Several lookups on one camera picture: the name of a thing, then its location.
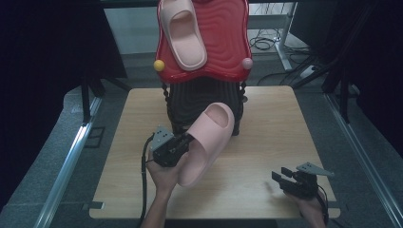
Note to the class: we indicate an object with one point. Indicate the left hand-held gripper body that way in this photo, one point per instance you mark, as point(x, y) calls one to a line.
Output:
point(168, 152)

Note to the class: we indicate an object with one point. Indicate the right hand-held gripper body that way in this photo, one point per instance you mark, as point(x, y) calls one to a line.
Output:
point(304, 185)

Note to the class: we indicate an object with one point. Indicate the pink foam slipper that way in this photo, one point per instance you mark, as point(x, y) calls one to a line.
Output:
point(187, 41)
point(209, 133)

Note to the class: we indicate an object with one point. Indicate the black shoe rack red shelf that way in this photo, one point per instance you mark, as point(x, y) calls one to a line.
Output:
point(221, 41)

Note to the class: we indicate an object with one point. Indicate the person's right hand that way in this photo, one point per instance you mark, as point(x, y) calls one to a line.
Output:
point(312, 210)

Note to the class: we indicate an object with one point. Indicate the yellow ball knob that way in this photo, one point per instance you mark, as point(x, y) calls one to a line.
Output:
point(159, 65)

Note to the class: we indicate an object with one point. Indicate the pink ball knob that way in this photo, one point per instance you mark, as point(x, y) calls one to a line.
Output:
point(247, 63)

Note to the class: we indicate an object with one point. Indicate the black metal stand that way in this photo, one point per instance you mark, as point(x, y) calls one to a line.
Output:
point(343, 95)
point(87, 95)

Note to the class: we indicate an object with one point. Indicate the white power strip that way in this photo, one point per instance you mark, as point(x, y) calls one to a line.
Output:
point(308, 71)

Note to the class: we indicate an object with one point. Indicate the black curtain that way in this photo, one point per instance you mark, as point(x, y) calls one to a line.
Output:
point(47, 47)

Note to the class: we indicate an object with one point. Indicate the aluminium floor rail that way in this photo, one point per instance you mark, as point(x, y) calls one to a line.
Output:
point(68, 164)
point(364, 158)

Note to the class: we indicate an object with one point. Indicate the white desk frame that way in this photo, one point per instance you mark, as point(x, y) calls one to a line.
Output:
point(283, 41)

